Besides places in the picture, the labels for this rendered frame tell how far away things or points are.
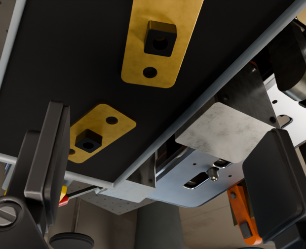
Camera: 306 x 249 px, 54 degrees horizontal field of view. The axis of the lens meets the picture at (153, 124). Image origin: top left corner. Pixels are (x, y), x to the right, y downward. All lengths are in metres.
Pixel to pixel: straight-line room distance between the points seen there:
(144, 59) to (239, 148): 0.22
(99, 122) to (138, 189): 0.33
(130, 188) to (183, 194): 0.19
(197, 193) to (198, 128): 0.39
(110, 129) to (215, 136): 0.15
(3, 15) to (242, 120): 0.60
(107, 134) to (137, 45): 0.09
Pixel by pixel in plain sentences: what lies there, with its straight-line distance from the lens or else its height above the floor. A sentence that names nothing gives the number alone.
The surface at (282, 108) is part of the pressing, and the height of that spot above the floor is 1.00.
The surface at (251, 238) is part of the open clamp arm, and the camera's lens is 0.72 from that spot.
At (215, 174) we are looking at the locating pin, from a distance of 0.62.
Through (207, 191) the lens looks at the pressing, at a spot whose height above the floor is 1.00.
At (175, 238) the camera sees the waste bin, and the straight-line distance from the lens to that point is 2.92.
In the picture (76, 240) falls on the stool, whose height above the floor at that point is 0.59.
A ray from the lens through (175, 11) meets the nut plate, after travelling 0.18.
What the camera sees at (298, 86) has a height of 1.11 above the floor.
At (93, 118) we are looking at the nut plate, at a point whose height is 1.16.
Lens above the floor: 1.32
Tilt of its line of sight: 40 degrees down
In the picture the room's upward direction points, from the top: 179 degrees clockwise
